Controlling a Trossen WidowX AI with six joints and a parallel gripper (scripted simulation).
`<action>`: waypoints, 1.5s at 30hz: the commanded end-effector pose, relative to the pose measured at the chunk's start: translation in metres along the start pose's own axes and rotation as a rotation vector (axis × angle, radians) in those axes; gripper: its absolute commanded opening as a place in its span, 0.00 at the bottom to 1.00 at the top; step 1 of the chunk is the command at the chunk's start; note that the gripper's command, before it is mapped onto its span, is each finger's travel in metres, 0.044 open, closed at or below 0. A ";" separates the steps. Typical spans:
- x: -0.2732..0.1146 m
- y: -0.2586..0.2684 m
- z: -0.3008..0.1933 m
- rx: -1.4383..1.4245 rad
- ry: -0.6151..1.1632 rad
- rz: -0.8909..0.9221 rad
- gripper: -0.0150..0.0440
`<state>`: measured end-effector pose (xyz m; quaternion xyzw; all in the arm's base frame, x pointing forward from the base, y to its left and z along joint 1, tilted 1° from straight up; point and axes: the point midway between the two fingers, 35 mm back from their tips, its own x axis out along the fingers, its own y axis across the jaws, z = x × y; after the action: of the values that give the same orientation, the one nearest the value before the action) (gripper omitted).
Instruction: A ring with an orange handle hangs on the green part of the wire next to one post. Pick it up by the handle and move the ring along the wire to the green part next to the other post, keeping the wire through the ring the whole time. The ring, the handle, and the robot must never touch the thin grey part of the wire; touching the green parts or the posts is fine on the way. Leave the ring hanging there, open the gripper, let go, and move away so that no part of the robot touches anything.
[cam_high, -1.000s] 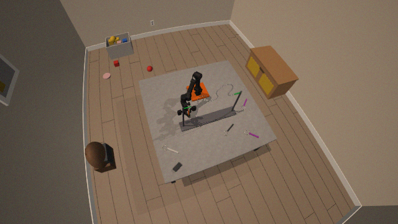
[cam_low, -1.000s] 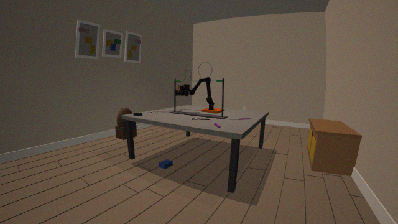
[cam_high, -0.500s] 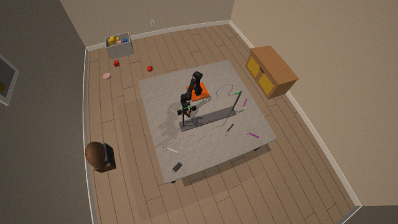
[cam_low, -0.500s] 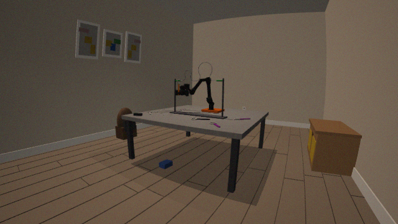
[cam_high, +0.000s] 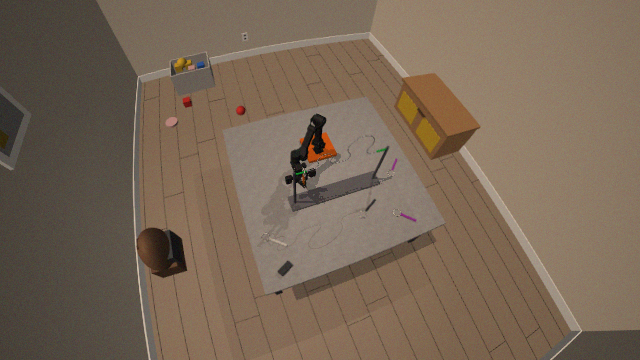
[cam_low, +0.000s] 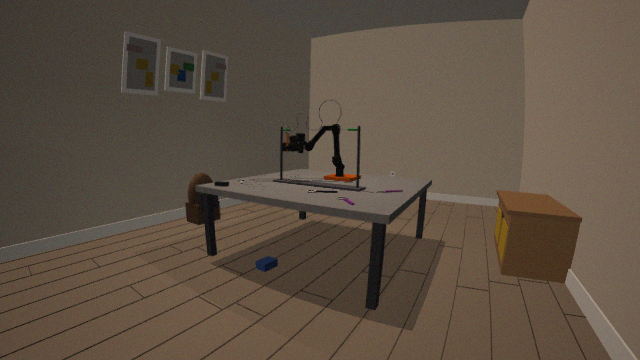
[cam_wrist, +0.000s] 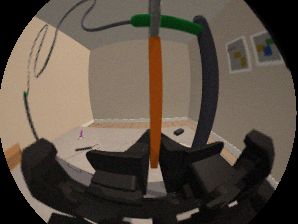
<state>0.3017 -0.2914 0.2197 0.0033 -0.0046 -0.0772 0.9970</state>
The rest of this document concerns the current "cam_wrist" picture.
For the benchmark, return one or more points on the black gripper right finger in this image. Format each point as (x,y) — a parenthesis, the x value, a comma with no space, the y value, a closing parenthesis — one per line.
(175,158)

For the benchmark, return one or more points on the orange handle with grey loop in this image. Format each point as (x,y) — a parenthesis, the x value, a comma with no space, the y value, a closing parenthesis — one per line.
(155,80)

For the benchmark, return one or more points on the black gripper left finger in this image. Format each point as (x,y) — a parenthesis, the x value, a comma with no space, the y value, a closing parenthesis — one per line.
(134,162)

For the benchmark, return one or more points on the thin grey wire with green section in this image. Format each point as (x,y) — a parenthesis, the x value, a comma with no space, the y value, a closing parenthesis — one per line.
(198,27)

